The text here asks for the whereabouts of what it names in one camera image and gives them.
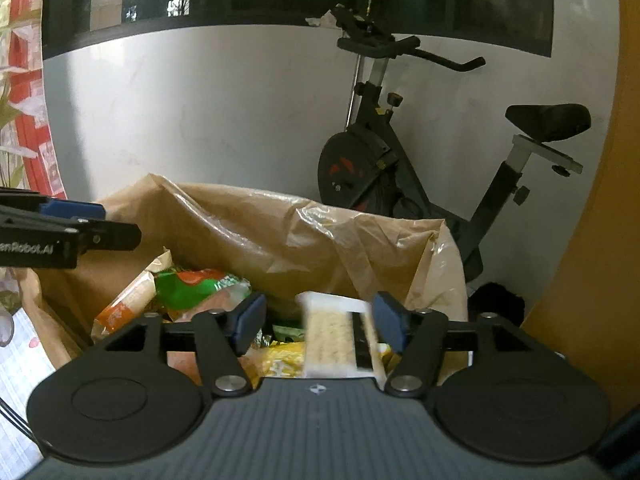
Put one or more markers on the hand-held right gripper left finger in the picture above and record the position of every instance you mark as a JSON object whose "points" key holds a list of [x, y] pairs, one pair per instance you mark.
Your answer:
{"points": [[250, 322]]}

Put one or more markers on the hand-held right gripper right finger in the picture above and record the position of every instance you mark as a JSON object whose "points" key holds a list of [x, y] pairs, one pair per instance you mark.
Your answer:
{"points": [[391, 321]]}

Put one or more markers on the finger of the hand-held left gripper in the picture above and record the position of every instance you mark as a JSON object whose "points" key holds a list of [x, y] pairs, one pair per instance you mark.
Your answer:
{"points": [[75, 210], [112, 236]]}

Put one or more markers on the pale green snack packet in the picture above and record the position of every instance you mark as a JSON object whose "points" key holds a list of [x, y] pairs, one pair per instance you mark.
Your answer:
{"points": [[290, 332]]}

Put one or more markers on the yellow snack packet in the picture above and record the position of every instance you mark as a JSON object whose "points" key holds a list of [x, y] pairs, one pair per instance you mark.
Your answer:
{"points": [[282, 360]]}

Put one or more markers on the white rice cracker packet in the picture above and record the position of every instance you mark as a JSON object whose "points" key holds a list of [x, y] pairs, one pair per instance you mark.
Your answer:
{"points": [[330, 335]]}

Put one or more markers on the orange white bread packet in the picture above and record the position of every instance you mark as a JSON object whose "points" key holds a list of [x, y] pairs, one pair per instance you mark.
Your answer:
{"points": [[130, 300]]}

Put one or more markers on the cardboard box with brown liner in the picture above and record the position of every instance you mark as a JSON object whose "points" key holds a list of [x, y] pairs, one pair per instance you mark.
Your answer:
{"points": [[300, 240]]}

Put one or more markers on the bamboo printed curtain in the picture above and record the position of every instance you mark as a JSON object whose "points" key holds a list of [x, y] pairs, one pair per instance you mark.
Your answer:
{"points": [[30, 85]]}

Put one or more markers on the black exercise bike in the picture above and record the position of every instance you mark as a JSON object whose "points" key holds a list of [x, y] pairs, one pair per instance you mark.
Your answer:
{"points": [[350, 160]]}

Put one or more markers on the wooden cabinet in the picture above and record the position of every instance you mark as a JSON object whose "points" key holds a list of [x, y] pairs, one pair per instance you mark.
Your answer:
{"points": [[600, 210]]}

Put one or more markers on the white crumpled cloth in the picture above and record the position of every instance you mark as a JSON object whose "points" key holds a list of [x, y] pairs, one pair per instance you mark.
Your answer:
{"points": [[322, 20]]}

